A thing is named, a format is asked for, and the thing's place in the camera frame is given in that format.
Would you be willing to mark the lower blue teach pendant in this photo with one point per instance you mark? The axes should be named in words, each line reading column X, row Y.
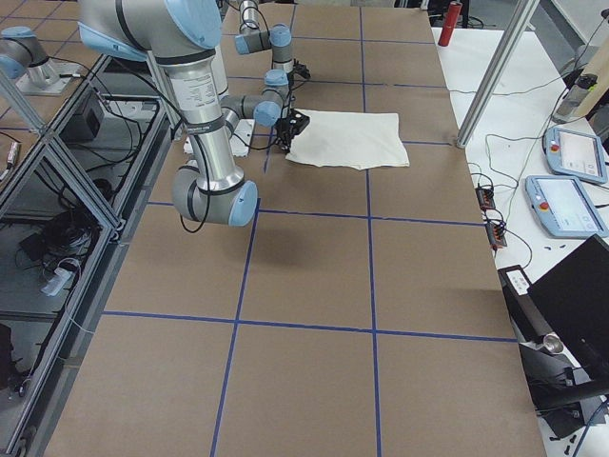
column 563, row 207

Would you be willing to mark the aluminium lattice frame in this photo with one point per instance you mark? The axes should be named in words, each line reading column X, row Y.
column 69, row 202

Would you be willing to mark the upper blue teach pendant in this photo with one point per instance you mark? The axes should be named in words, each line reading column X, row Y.
column 574, row 153

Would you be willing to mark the grey spray bottle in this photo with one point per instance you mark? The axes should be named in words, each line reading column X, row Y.
column 578, row 92

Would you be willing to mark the aluminium frame post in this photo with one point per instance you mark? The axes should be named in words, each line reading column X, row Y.
column 510, row 38

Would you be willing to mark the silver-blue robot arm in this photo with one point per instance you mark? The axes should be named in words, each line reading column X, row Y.
column 183, row 38
column 255, row 35

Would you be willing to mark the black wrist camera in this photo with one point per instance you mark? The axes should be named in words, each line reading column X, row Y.
column 301, row 70
column 300, row 121

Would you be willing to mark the white central mounting post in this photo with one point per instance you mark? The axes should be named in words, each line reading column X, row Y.
column 203, row 98

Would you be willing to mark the blue teach pendant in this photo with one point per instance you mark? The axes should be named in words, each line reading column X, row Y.
column 563, row 207
column 574, row 153

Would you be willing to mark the cream long-sleeve cat shirt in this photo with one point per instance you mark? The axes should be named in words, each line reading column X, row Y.
column 349, row 139

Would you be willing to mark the red cylindrical bottle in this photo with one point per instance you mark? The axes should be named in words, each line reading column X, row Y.
column 450, row 22

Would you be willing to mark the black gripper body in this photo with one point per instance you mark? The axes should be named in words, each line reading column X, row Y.
column 285, row 129

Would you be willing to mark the small orange circuit board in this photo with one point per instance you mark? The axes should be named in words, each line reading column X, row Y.
column 485, row 197

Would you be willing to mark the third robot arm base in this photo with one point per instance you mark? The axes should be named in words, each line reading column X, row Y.
column 25, row 61

